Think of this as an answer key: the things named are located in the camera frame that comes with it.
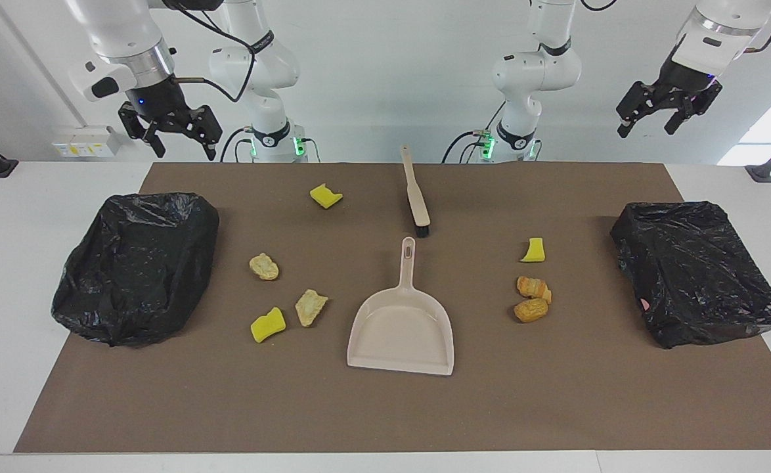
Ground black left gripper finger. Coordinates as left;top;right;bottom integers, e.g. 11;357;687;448
664;83;722;136
617;81;657;139

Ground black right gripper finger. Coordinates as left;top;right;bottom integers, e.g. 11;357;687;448
118;102;165;158
185;105;223;162

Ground striped toy croissant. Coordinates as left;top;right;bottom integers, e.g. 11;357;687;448
516;276;552;304

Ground beige hand brush black bristles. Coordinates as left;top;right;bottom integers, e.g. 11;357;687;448
401;145;431;238

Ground brown toy bread roll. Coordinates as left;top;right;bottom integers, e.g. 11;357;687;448
514;298;549;323

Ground beige plastic dustpan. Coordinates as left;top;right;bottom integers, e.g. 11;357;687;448
347;237;455;376

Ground black bag-lined trash bin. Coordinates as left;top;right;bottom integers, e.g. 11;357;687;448
51;192;220;348

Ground black bag-lined bin pink patch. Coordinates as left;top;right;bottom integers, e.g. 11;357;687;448
610;200;771;349

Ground pale crumpled bread piece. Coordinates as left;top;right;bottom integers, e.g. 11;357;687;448
249;253;280;281
295;289;329;328

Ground brown table mat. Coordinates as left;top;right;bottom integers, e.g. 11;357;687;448
13;162;771;454

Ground white wall outlet box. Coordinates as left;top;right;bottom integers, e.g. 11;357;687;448
53;126;121;158

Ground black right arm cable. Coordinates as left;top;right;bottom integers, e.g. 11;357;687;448
162;0;259;104

